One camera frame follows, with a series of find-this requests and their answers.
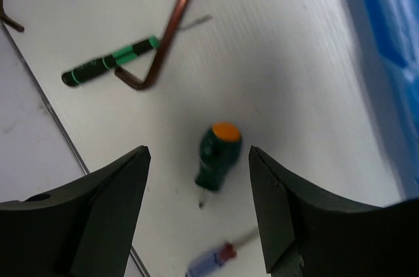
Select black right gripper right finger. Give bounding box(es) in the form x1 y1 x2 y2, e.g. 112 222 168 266
249 147 418 276

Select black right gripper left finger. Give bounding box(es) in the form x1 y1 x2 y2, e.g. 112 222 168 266
1 146 151 276

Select brown hex key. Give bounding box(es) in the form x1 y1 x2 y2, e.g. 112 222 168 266
1 0 25 33
114 0 191 91

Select stubby green screwdriver centre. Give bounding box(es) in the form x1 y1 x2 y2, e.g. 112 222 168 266
194 122 243 209

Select slim green black screwdriver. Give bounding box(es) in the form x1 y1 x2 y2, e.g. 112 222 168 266
61 14 212 88

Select blue three-compartment bin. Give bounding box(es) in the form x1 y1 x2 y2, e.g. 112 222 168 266
340 0 419 147

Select blue red handle screwdriver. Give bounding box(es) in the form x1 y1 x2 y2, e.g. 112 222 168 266
185 227 259 277

